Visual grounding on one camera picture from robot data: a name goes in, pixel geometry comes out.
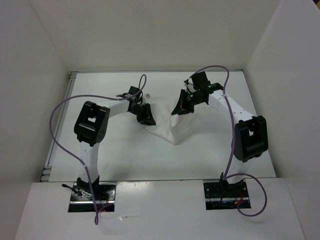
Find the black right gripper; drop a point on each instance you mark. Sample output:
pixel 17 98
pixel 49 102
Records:
pixel 182 107

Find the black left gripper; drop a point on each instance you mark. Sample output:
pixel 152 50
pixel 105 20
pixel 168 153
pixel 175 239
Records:
pixel 147 117

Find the white pleated skirt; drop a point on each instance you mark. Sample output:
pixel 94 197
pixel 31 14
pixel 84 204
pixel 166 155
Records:
pixel 172 128

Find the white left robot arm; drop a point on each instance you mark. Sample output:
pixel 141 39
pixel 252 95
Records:
pixel 91 128

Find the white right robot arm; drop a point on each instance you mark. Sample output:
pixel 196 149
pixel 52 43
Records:
pixel 249 132

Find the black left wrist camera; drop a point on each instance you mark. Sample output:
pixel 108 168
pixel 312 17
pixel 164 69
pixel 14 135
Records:
pixel 135 95

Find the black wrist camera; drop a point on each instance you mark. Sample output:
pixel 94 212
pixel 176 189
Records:
pixel 197 81
pixel 135 95

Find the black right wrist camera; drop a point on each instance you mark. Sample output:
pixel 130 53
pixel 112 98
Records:
pixel 197 81

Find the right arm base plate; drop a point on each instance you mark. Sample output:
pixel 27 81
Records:
pixel 220 195

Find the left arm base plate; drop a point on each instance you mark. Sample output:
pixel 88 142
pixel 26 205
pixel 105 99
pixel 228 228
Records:
pixel 81 202

